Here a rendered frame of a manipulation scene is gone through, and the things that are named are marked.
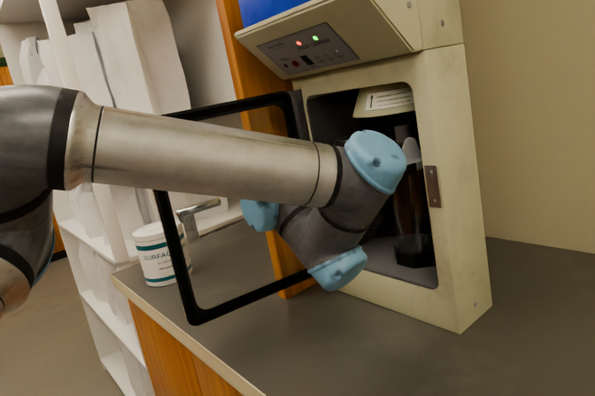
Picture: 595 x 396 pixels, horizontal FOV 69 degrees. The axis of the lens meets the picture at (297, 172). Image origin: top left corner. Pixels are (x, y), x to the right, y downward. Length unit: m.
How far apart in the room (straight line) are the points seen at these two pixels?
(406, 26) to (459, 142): 0.21
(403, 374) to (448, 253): 0.20
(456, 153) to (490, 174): 0.44
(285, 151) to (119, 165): 0.16
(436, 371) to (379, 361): 0.09
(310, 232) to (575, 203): 0.70
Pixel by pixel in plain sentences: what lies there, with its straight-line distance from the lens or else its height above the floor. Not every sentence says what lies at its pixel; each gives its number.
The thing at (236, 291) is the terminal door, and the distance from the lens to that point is 0.90.
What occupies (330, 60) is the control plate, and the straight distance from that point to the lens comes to 0.76.
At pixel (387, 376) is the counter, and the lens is 0.75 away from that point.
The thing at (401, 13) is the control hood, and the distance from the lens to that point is 0.66.
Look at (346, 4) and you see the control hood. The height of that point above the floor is 1.49.
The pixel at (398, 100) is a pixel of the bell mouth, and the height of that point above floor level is 1.34.
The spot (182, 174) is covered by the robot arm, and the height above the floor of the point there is 1.33.
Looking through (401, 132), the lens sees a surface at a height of 1.27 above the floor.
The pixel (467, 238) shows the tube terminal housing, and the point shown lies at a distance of 0.79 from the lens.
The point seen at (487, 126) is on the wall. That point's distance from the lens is 1.15.
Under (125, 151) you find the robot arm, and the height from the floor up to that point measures 1.37.
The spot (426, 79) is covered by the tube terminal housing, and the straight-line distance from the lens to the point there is 0.69.
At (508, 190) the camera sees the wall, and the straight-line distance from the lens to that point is 1.17.
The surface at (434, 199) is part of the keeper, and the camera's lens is 0.73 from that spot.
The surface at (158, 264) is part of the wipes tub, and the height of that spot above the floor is 1.00.
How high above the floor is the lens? 1.40
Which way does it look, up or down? 11 degrees down
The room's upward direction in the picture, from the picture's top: 11 degrees counter-clockwise
